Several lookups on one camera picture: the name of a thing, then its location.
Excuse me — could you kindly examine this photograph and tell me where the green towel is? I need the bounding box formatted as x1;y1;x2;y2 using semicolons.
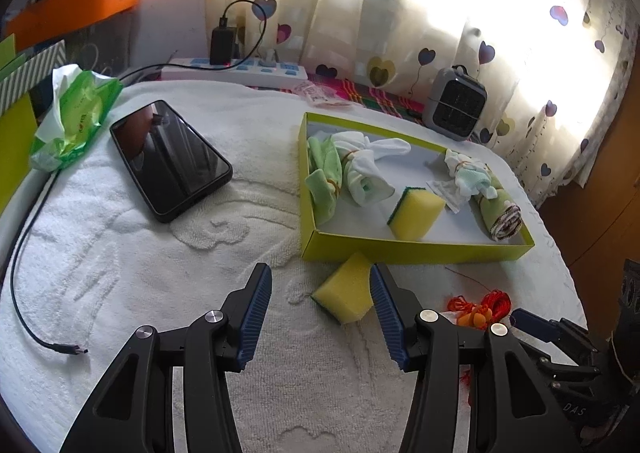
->
474;172;523;242

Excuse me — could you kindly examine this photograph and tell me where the white mint cloth bundle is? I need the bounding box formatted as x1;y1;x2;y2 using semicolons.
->
445;150;499;200

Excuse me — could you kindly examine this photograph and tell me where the white paper packet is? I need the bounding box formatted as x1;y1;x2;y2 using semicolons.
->
426;180;470;213

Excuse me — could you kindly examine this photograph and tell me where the yellow green sponge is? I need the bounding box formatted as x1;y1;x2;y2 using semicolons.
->
311;253;373;325
387;186;446;241

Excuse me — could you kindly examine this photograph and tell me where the green cloth bundle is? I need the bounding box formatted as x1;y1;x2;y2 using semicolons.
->
305;136;343;225

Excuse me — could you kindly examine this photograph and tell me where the orange red tassel ornament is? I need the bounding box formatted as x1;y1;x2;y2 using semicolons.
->
444;265;513;407

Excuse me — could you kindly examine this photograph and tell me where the white towel cover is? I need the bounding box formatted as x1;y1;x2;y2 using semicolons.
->
0;78;587;453

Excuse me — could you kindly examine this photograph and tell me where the yellow-green shallow box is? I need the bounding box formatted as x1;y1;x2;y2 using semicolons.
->
298;112;534;265

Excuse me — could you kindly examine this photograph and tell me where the black smartphone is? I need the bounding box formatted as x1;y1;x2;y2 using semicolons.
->
110;100;233;223

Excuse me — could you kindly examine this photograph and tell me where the grey portable fan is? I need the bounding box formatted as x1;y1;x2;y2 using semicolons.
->
422;65;487;141

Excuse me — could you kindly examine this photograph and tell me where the plaid colourful cloth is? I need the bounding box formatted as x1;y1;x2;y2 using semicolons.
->
249;71;497;146

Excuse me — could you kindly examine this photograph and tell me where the heart pattern curtain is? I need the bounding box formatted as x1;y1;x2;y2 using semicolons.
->
205;0;639;204

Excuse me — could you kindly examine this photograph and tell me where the green tissue pack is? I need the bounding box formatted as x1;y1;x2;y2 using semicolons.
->
29;64;122;172

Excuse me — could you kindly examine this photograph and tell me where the striped green gift box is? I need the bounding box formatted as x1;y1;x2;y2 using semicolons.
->
1;35;66;210

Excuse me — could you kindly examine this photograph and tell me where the white power strip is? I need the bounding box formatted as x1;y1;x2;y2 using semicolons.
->
160;57;308;90

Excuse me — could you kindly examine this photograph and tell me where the black charger adapter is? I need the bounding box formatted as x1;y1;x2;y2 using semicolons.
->
209;16;235;66

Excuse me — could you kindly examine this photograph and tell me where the orange tray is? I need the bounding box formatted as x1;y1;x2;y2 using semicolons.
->
6;0;139;51

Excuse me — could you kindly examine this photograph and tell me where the black usb cable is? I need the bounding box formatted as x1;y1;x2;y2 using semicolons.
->
8;0;269;357

